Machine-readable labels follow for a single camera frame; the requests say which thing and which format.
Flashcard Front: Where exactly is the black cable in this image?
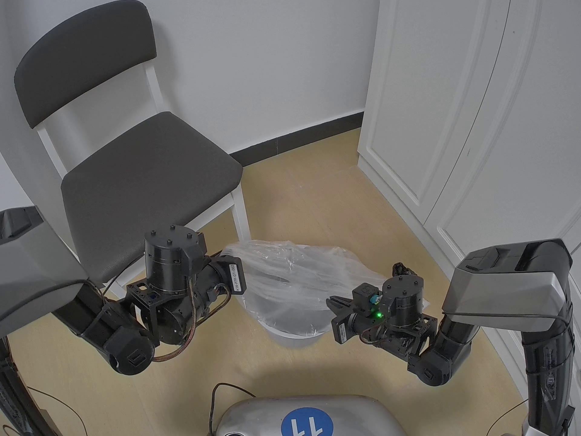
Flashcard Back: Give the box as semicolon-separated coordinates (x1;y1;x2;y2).
26;385;88;436
208;382;257;435
490;398;531;436

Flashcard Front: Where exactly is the white wardrobe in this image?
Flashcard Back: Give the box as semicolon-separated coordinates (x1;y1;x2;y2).
356;0;581;320

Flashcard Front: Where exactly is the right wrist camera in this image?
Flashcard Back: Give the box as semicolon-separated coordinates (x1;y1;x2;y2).
353;282;386;322

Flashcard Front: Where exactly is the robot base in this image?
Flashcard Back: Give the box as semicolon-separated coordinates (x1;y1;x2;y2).
217;395;409;436

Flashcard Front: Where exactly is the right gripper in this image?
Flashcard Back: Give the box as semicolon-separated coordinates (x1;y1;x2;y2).
326;295;367;345

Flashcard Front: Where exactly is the clear plastic bag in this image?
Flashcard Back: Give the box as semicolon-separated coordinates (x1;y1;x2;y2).
222;239;396;340

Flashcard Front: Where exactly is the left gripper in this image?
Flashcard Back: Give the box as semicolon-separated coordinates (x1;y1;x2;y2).
200;253;247;299

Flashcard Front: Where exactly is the dark grey white-framed chair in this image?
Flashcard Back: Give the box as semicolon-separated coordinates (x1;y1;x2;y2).
14;0;255;301

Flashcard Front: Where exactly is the white trash bin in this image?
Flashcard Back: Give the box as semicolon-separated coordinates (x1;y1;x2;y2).
264;318;328;349

